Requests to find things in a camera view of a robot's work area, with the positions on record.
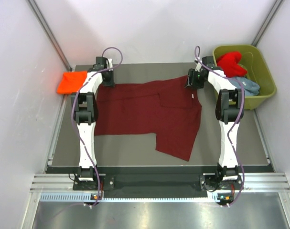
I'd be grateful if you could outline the grey slotted cable duct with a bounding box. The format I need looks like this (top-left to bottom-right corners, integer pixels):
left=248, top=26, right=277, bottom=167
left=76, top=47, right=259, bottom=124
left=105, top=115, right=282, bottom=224
left=40, top=192, right=230, bottom=203

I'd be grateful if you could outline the blue t shirt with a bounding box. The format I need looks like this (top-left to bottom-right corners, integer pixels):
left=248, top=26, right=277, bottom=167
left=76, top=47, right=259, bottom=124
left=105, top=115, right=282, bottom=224
left=229, top=76, right=260, bottom=97

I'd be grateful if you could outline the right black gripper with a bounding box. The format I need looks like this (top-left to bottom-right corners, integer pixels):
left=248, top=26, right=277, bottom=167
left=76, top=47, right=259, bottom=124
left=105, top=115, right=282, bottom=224
left=184, top=69, right=207, bottom=90

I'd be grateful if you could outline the green plastic bin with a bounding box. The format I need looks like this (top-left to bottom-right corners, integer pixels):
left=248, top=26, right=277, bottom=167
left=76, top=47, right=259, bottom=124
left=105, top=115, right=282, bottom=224
left=213, top=44, right=277, bottom=110

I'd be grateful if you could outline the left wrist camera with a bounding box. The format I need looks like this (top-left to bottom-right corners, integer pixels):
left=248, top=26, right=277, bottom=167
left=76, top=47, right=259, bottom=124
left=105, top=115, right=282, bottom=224
left=107, top=58, right=113, bottom=71

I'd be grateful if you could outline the bright red t shirt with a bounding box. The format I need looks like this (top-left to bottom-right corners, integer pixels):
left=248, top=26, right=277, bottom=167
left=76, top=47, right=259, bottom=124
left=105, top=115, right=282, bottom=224
left=216, top=51, right=247, bottom=78

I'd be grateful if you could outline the dark red t shirt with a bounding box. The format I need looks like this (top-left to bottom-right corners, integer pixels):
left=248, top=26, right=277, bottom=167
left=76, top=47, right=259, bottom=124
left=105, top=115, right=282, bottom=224
left=94, top=76, right=202, bottom=161

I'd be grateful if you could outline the aluminium frame rail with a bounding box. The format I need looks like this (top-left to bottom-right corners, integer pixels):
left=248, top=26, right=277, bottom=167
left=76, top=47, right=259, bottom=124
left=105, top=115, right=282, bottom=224
left=30, top=173, right=290, bottom=192

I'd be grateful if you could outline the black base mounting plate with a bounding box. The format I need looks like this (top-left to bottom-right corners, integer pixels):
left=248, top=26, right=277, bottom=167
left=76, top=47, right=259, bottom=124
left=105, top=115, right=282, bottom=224
left=73, top=174, right=242, bottom=199

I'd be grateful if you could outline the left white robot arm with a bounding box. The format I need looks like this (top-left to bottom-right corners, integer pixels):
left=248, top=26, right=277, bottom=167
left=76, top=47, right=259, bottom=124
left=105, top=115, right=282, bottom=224
left=71, top=56, right=114, bottom=191

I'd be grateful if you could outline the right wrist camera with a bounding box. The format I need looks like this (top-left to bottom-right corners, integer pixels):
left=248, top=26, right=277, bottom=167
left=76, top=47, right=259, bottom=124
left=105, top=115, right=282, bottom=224
left=194, top=60, right=202, bottom=72

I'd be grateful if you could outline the orange folded t shirt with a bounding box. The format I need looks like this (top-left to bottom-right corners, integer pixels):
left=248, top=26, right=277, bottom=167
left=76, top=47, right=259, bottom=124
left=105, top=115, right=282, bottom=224
left=56, top=71, right=87, bottom=94

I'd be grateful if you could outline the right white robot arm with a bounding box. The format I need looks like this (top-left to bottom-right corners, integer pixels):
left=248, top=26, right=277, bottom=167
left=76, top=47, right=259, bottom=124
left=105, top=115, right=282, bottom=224
left=185, top=55, right=245, bottom=191

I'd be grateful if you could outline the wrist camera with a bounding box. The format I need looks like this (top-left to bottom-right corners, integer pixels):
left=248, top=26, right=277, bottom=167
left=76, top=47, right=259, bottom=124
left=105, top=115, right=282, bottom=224
left=107, top=58, right=113, bottom=71
left=194, top=60, right=202, bottom=72

